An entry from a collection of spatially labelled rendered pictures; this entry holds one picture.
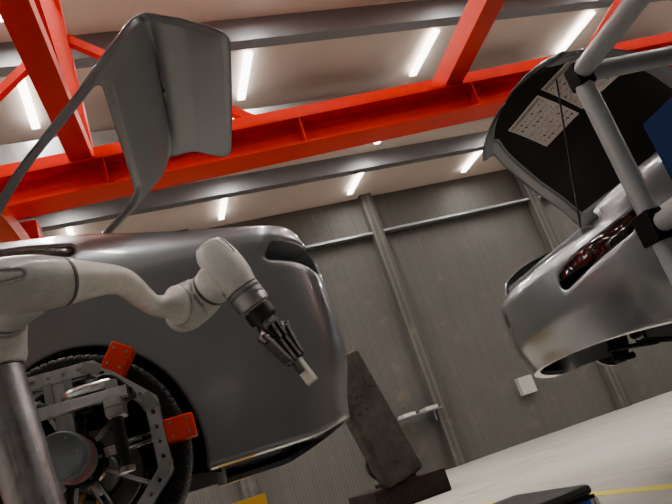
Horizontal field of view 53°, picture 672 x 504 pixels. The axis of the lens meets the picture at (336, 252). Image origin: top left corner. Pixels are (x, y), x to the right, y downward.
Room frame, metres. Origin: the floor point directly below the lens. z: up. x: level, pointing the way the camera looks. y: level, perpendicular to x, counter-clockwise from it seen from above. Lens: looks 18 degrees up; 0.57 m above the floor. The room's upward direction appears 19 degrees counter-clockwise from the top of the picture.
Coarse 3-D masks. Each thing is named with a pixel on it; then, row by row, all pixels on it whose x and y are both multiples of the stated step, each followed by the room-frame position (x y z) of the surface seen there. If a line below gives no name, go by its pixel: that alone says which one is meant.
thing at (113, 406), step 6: (114, 396) 1.80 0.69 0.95; (120, 396) 1.80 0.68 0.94; (102, 402) 1.79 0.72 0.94; (108, 402) 1.79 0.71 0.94; (114, 402) 1.80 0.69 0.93; (120, 402) 1.80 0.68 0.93; (108, 408) 1.79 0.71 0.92; (114, 408) 1.79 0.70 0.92; (120, 408) 1.80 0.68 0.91; (126, 408) 1.86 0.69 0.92; (108, 414) 1.79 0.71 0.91; (114, 414) 1.79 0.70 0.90; (120, 414) 1.81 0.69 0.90; (126, 414) 1.85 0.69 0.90
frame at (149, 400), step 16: (64, 368) 1.97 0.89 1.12; (80, 368) 1.98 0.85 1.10; (96, 368) 1.99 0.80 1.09; (32, 384) 1.98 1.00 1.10; (128, 384) 2.01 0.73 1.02; (144, 400) 2.02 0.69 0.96; (160, 416) 2.03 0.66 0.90; (160, 432) 2.03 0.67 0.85; (160, 448) 2.03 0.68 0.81; (160, 464) 2.02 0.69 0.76; (144, 496) 2.01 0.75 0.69
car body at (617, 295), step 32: (608, 224) 3.28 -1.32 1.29; (544, 256) 4.86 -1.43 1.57; (576, 256) 3.40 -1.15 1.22; (608, 256) 3.28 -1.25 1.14; (640, 256) 3.20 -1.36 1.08; (512, 288) 4.25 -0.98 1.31; (544, 288) 3.67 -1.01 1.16; (576, 288) 3.45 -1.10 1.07; (608, 288) 3.32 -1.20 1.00; (640, 288) 3.24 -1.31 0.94; (512, 320) 4.16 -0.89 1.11; (544, 320) 3.77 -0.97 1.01; (576, 320) 3.55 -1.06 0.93; (608, 320) 3.41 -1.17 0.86; (640, 320) 3.31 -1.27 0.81; (544, 352) 3.99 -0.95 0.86; (576, 352) 4.56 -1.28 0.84; (608, 352) 4.62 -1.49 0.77
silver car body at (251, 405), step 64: (128, 64) 2.90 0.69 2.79; (192, 64) 3.24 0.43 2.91; (128, 128) 3.33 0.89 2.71; (192, 128) 3.90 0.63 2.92; (0, 192) 2.66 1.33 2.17; (0, 256) 2.45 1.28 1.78; (64, 256) 2.48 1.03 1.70; (128, 256) 2.51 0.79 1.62; (192, 256) 2.56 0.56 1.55; (256, 256) 2.62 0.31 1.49; (64, 320) 2.43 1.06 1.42; (128, 320) 2.49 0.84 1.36; (320, 320) 2.71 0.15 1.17; (192, 384) 2.53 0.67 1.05; (256, 384) 2.58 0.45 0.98; (320, 384) 2.66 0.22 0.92; (256, 448) 2.57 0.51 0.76
